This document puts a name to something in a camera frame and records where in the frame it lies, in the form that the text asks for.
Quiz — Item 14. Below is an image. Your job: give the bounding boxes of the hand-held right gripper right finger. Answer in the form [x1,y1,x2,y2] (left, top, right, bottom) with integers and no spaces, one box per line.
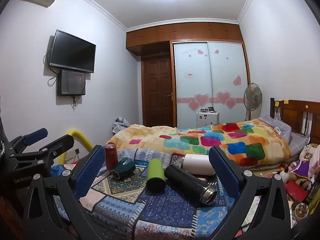
[209,146,298,240]

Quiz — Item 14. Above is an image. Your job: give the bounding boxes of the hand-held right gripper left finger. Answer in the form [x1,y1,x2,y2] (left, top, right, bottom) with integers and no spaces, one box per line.
[22,144,107,240]

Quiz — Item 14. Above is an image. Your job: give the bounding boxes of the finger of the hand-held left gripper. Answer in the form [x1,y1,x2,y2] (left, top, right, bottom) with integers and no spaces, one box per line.
[11,128,48,153]
[15,134,75,171]

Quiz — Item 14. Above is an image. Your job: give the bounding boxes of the red cup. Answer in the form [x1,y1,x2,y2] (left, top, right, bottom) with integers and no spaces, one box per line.
[104,142,117,171]

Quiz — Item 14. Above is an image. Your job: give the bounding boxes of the white cup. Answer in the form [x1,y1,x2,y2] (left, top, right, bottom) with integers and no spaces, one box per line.
[180,154,216,176]

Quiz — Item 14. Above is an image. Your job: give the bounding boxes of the dark green cup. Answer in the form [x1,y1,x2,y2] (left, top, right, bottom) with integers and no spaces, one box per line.
[111,157,136,180]

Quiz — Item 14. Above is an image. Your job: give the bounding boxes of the black thermos cup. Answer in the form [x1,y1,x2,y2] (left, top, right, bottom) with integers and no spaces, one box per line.
[164,164,217,207]

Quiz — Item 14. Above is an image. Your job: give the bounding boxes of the light green cup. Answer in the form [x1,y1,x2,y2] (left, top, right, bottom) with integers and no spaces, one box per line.
[146,158,166,191]

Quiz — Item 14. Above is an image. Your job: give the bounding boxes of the yellow foam tube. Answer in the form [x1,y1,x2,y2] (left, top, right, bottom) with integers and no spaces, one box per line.
[59,129,94,165]

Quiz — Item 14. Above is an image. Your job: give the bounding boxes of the colourful patchwork quilt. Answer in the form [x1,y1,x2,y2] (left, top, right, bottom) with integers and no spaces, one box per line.
[110,121,292,167]

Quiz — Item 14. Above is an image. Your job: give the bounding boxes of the grey crumpled clothes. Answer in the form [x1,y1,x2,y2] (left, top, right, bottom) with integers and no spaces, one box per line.
[112,117,131,133]

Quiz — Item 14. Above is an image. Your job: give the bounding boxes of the white box appliance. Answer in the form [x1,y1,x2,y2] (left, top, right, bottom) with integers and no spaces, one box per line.
[196,110,220,128]

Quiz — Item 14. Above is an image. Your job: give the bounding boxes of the white plastic bottle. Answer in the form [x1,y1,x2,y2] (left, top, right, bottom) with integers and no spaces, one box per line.
[279,169,291,183]

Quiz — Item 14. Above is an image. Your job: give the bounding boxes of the grey checked pillow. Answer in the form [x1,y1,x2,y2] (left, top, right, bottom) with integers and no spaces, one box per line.
[259,115,292,141]
[289,131,310,153]

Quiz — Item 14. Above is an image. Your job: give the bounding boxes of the red box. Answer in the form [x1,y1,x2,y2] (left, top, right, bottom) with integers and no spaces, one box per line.
[285,180,308,203]

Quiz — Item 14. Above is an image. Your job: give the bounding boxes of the blue patterned patchwork blanket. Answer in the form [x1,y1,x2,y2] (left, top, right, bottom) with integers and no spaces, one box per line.
[51,148,265,240]

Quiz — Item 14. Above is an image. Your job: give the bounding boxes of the standing electric fan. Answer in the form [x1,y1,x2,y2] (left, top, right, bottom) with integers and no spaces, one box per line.
[244,82,262,122]

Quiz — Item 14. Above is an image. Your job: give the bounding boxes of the round tin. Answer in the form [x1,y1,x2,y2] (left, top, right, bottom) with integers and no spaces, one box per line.
[294,202,311,218]

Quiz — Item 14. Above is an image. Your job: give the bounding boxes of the wooden bed headboard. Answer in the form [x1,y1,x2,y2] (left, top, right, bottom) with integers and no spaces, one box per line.
[269,97,320,138]

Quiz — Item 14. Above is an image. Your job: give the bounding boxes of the sliding wardrobe with heart stickers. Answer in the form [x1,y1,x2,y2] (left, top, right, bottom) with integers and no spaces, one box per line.
[171,40,251,129]

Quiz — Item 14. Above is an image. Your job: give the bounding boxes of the brown wooden door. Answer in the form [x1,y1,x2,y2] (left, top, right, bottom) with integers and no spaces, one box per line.
[141,56,174,127]

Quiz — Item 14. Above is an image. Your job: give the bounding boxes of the wooden overhead cabinet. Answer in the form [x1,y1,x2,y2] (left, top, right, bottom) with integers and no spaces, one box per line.
[126,22,244,55]

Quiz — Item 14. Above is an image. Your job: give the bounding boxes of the black television cable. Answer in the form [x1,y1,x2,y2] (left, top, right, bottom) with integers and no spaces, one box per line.
[46,50,61,87]

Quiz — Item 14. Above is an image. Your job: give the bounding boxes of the small black wall monitor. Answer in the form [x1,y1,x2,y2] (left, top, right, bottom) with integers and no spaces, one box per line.
[57,69,86,97]

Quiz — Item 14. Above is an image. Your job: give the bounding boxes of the wall-mounted black television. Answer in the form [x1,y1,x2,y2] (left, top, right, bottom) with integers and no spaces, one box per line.
[49,29,97,74]

